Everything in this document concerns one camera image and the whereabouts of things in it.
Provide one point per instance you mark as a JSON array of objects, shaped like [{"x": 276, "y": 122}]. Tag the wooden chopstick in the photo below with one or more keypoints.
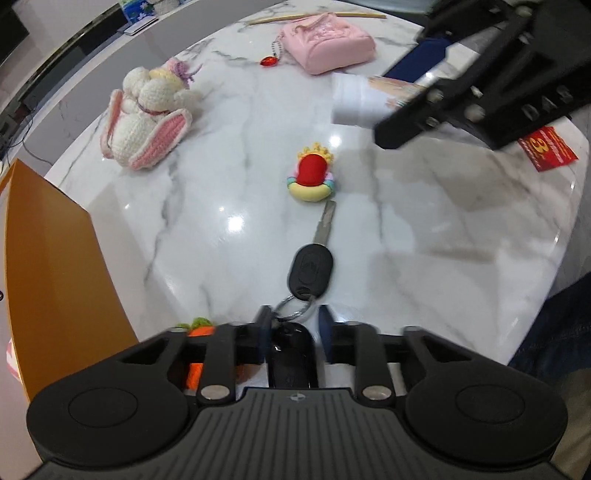
[{"x": 277, "y": 18}]

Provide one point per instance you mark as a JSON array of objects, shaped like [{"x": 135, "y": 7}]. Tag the red paper packet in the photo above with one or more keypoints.
[{"x": 549, "y": 147}]

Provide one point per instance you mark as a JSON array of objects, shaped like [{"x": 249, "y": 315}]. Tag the person's jeans leg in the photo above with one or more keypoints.
[{"x": 568, "y": 332}]

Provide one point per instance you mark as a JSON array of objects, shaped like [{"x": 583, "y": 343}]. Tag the black television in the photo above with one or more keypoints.
[{"x": 11, "y": 37}]

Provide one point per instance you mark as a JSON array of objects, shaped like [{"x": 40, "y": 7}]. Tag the white pink crocheted bunny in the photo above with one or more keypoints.
[{"x": 134, "y": 129}]

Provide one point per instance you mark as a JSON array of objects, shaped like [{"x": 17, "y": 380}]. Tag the orange cardboard box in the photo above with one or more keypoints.
[{"x": 55, "y": 277}]

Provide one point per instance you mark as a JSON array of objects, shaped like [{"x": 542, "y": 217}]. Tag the red yellow rubber toy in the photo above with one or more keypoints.
[{"x": 311, "y": 170}]

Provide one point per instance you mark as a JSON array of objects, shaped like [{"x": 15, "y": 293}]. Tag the white floral can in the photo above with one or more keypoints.
[{"x": 355, "y": 99}]

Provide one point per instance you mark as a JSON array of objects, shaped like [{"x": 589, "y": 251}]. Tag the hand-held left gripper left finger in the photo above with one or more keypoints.
[{"x": 264, "y": 333}]

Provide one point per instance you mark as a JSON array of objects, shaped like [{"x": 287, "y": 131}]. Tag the orange crocheted carrot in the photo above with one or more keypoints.
[{"x": 203, "y": 331}]

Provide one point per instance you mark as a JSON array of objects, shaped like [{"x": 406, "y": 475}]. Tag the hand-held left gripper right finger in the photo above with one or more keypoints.
[{"x": 324, "y": 337}]

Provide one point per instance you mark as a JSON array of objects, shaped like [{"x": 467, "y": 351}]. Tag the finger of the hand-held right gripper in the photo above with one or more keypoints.
[
  {"x": 415, "y": 57},
  {"x": 411, "y": 122}
]

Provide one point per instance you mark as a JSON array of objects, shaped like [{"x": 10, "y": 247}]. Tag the grey laptop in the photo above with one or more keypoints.
[{"x": 136, "y": 26}]

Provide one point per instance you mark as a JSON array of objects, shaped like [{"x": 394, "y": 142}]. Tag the black car key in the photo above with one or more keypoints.
[{"x": 310, "y": 270}]

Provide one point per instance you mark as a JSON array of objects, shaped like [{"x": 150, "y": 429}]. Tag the pink pouch with heart charm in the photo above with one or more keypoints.
[{"x": 323, "y": 44}]

